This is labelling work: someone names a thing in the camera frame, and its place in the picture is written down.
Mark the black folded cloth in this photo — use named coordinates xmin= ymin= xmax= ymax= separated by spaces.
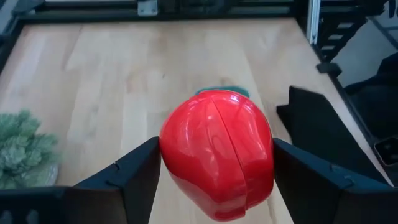
xmin=275 ymin=85 xmax=388 ymax=184

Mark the green succulent in white pot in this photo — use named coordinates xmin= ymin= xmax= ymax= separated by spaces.
xmin=0 ymin=108 xmax=62 ymax=190

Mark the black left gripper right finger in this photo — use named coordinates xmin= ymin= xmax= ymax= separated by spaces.
xmin=272 ymin=138 xmax=398 ymax=224

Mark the silver aluminium extrusion post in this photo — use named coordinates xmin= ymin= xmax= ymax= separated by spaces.
xmin=306 ymin=0 xmax=322 ymax=45

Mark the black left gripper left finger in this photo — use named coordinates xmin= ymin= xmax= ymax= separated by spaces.
xmin=0 ymin=136 xmax=162 ymax=224

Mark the black metal table frame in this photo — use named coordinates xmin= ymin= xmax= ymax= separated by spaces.
xmin=0 ymin=0 xmax=398 ymax=150

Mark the teal plastic bin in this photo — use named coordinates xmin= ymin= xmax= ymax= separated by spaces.
xmin=195 ymin=85 xmax=251 ymax=99

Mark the red toy fruit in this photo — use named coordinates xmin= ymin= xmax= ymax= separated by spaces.
xmin=159 ymin=89 xmax=275 ymax=222

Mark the light metal mounting plate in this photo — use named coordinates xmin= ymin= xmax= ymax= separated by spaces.
xmin=136 ymin=0 xmax=159 ymax=16

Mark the dark grey box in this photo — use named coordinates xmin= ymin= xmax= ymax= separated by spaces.
xmin=343 ymin=51 xmax=398 ymax=187

